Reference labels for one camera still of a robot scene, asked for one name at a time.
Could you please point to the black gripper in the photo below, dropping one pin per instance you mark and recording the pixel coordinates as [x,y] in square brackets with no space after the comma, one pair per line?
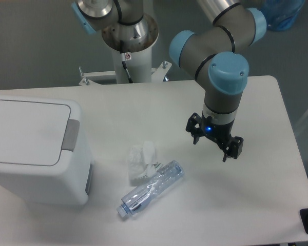
[217,129]

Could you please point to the white trash can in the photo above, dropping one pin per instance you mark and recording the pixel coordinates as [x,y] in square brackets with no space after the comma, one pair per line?
[44,153]

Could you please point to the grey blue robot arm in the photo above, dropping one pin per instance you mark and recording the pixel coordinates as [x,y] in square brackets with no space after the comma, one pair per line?
[211,58]

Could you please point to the clear plastic water bottle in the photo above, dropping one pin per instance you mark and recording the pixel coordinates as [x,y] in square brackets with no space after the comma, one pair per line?
[138,198]

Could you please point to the crumpled white paper tissue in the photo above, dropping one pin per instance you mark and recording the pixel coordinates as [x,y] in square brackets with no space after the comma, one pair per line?
[142,163]

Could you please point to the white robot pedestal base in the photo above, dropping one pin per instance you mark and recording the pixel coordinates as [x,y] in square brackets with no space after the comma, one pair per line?
[131,50]

